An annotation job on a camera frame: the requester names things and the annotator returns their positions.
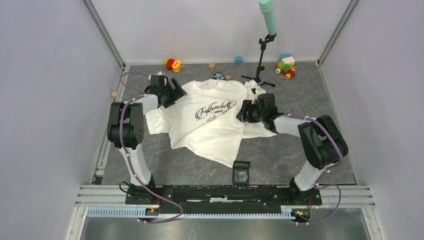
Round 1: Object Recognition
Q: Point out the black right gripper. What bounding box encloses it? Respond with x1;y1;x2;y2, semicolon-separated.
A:
236;99;266;123

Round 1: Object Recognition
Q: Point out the white floral t-shirt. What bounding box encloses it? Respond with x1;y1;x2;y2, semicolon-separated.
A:
145;79;275;167

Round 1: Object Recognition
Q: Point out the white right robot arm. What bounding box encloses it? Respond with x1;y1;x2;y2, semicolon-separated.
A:
236;93;349;204

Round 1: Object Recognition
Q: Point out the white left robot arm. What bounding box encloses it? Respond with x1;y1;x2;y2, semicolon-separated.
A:
106;75;187;204

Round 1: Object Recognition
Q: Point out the black brooch box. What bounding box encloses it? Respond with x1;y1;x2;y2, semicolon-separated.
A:
232;160;251;185

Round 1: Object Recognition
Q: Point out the black blue robot toy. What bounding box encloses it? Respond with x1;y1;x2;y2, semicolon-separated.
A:
213;71;226;80

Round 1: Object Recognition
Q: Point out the tan wooden cube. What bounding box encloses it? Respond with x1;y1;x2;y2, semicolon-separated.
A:
208;63;216;72

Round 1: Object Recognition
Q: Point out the blue round block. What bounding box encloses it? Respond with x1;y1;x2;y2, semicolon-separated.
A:
234;55;244;64

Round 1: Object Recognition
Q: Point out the colourful brick toy car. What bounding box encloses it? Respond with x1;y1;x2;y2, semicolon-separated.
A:
275;54;296;80

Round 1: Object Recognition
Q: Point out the black tripod stand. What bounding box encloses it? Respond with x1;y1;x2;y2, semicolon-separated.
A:
241;34;277;87

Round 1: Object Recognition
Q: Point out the teal foam microphone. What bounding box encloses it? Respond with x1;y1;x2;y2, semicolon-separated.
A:
259;0;277;36

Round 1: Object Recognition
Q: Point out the red yellow green ring toy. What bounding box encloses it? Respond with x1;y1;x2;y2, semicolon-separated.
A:
162;58;182;73

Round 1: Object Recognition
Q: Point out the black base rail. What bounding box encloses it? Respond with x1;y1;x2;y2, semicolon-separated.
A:
125;185;323;214

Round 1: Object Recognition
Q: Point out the white slotted cable duct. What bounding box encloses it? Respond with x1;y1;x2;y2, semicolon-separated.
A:
87;206;308;220

